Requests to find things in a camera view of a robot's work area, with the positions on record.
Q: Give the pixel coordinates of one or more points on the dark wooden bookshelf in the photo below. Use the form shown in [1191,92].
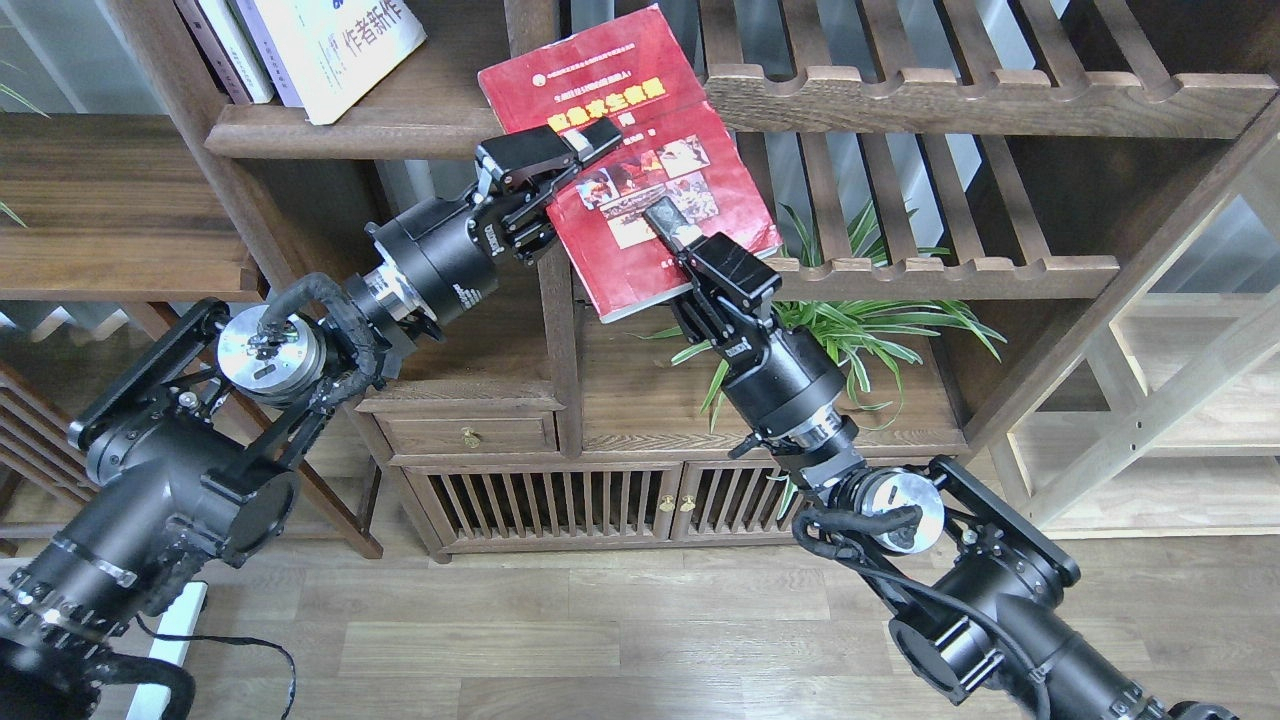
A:
[937,168]

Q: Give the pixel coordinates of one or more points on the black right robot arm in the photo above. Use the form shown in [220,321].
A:
[973,586]

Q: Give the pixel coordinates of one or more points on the dark slatted wooden rack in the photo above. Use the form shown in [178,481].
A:
[44,479]

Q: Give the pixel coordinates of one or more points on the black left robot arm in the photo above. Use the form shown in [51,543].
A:
[197,447]

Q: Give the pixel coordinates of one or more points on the red cover book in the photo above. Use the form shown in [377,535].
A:
[632,71]

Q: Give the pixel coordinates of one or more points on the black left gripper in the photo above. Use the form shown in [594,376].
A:
[440,257]

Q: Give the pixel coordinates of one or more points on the light wooden shelf frame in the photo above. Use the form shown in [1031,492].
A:
[1171,424]

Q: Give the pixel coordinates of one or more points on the white book blue characters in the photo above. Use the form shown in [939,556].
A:
[336,51]

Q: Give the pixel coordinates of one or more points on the lavender white paperback book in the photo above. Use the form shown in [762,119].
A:
[266,48]

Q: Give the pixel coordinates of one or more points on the white spine upright book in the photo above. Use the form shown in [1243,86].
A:
[240,48]

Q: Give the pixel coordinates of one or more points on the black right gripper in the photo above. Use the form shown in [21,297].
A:
[783,384]

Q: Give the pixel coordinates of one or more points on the white bar on floor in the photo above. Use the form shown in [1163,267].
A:
[149,700]

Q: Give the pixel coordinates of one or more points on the purple spine upright book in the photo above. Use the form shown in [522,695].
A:
[217,59]

